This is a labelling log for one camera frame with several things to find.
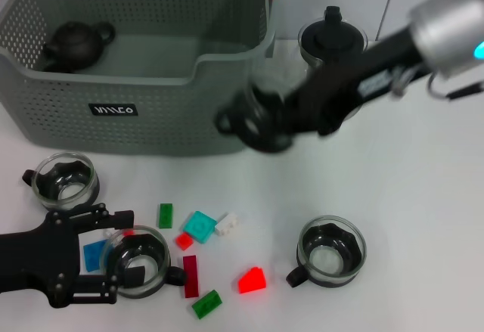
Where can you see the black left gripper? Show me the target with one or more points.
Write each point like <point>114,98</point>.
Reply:
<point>38,256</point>

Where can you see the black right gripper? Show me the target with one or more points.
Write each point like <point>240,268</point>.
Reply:
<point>340,94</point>

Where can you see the grey perforated storage bin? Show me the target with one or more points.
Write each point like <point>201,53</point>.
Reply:
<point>170,128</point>

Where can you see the blue square plate brick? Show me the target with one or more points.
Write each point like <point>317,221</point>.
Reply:
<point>92,257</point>

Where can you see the small red cube brick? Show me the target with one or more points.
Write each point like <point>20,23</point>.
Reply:
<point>128,232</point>

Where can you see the green flat brick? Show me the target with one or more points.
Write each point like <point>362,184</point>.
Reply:
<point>165,215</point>

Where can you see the small red flat brick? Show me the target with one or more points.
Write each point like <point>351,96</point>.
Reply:
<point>184,241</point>

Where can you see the dark red long brick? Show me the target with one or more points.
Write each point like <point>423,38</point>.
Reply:
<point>190,276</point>

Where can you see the glass teapot black lid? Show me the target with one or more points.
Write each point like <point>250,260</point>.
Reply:
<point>332,37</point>

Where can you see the teal square plate brick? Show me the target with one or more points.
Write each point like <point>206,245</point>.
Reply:
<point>199,227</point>

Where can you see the green thick brick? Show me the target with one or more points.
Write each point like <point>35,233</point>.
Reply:
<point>206,304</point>

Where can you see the bright red sloped brick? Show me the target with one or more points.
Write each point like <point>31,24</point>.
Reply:
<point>252,280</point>

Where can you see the dark clay teapot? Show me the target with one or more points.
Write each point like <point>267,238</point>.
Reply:
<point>75,44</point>

